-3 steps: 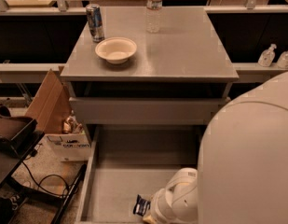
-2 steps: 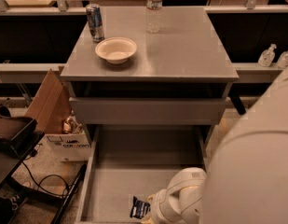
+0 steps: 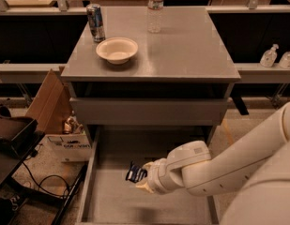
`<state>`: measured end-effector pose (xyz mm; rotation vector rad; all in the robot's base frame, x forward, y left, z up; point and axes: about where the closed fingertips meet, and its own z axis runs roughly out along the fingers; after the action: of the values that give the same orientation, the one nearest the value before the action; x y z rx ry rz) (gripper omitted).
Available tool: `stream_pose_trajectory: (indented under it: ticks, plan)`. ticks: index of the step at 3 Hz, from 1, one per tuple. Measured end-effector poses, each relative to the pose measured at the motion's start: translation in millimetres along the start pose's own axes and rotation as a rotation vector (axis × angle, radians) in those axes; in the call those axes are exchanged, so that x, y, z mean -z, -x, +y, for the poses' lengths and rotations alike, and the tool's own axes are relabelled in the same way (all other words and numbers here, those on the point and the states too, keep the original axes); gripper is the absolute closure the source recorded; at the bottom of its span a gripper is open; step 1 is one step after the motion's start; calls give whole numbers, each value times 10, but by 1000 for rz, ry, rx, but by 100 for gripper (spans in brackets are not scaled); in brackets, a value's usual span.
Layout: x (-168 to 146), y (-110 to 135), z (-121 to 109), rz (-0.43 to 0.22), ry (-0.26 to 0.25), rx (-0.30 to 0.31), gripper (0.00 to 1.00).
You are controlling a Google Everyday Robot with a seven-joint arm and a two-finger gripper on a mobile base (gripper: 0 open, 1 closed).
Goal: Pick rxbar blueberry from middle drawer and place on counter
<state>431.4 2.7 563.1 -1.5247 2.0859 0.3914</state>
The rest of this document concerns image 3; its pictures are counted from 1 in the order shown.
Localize hand sanitizer bottle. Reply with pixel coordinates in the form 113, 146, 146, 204
260, 44, 279, 68
278, 51, 290, 69

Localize open grey middle drawer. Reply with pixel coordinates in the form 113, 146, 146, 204
78, 126, 219, 225

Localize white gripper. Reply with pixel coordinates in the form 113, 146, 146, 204
135, 158, 169, 195

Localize white paper bowl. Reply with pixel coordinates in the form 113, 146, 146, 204
96, 37, 138, 65

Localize black cable on floor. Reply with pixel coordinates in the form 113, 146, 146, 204
22, 161, 80, 200

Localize black cart with tray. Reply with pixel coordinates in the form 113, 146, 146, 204
0, 104, 86, 225

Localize blue rxbar snack bar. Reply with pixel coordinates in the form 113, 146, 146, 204
125, 161, 147, 183

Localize closed grey top drawer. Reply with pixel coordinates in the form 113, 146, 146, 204
70, 97, 227, 126

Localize white printed cardboard box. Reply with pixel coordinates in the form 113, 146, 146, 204
46, 133, 92, 162

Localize right hand sanitizer bottle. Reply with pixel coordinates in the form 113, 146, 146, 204
278, 51, 290, 69

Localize brown cardboard box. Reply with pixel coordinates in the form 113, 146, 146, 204
26, 70, 72, 134

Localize left hand sanitizer bottle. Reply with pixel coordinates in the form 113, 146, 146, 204
260, 44, 279, 68

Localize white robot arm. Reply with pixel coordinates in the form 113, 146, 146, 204
136, 102, 290, 225

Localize grey metal shelf rail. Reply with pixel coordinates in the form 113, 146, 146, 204
0, 64, 65, 83

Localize blue silver energy drink can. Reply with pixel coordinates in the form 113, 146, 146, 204
86, 4, 105, 42

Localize clear plastic water bottle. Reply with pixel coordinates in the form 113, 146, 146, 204
147, 0, 164, 33

